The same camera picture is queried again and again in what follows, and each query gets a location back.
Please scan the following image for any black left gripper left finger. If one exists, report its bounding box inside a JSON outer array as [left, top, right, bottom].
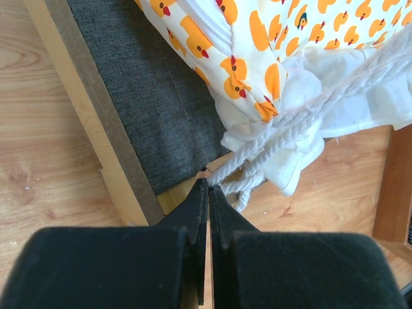
[[1, 179, 209, 308]]

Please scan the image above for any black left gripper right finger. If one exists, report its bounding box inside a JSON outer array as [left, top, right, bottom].
[[209, 187, 409, 308]]

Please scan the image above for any duck print bed cover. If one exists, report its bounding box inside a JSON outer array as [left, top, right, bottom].
[[137, 1, 411, 211]]

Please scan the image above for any wooden compartment organizer box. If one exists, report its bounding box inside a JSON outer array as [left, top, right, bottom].
[[372, 124, 412, 266]]

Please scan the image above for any wooden pet bed frame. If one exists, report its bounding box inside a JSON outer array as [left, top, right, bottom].
[[25, 1, 229, 225]]

